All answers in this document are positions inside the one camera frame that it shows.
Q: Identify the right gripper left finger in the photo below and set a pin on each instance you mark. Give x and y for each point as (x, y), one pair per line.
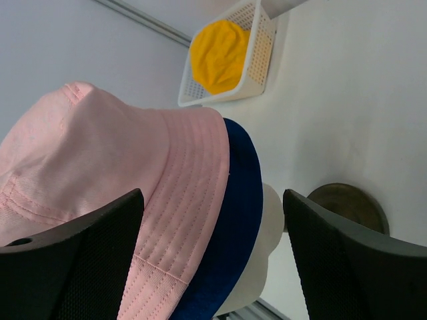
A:
(77, 270)

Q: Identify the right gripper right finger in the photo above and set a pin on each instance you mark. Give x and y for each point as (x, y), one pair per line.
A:
(348, 271)

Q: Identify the pink bucket hat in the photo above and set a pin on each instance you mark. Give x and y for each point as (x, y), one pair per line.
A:
(79, 148)

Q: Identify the yellow bucket hat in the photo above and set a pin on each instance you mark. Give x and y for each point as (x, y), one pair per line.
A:
(217, 56)

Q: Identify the blue bucket hat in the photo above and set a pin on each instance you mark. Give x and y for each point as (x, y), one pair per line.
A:
(234, 235)

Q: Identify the aluminium mounting rail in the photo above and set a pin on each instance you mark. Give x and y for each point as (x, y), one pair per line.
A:
(258, 310)

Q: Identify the white perforated plastic basket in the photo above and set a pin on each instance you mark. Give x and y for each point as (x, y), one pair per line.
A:
(251, 16)

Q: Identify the left aluminium frame post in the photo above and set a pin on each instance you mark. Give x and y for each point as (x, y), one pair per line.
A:
(146, 20)

